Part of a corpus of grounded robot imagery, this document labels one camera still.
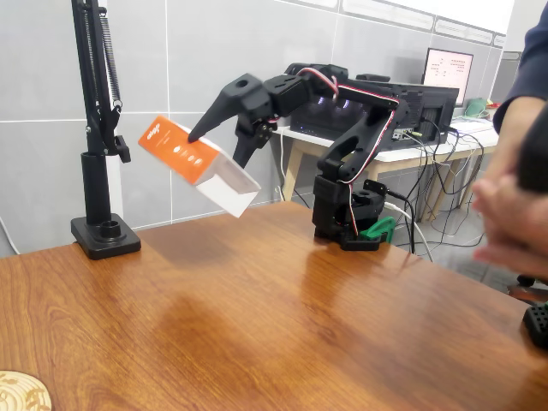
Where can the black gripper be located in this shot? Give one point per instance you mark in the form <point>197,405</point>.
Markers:
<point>242,93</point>

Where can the orange white mouse box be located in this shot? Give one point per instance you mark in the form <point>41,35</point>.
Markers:
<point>180,150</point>

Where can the forearm with dark blue sleeve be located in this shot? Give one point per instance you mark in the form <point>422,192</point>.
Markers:
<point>514,141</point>

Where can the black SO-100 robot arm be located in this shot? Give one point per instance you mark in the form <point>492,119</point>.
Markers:
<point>364,128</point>

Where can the person's right hand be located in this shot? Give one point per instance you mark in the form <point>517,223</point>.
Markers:
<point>509,222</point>

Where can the white table wooden legs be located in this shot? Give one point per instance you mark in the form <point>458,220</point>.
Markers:
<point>402,155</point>

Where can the green table clamp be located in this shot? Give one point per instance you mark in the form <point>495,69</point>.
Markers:
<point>381,229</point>

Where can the black stand clamp base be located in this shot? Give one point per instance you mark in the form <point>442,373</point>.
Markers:
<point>96,240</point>

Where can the black computer case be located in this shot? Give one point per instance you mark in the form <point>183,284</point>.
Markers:
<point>428,111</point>

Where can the computer monitor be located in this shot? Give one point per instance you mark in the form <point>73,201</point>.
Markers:
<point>449,68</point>

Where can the white papers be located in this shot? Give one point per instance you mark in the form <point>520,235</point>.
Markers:
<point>471,125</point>

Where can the round wooden coaster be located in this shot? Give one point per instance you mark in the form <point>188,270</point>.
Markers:
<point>21,394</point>

